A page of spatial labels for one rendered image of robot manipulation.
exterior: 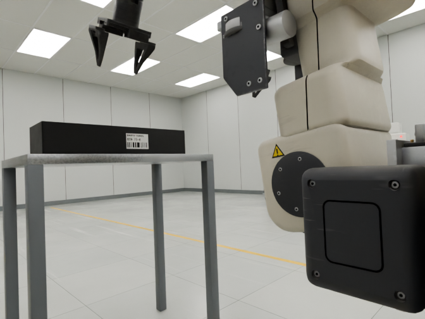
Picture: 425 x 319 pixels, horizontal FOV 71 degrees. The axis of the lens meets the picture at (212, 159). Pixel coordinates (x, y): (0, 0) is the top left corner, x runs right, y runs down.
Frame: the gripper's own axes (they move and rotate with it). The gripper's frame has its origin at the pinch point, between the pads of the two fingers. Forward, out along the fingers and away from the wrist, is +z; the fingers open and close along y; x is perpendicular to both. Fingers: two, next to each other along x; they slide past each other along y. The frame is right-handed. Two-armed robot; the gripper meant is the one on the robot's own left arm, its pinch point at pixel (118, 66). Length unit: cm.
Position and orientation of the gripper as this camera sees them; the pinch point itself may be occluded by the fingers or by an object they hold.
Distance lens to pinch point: 74.8
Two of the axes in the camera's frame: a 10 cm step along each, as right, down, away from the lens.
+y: -7.4, 0.0, -6.7
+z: -2.6, 9.2, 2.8
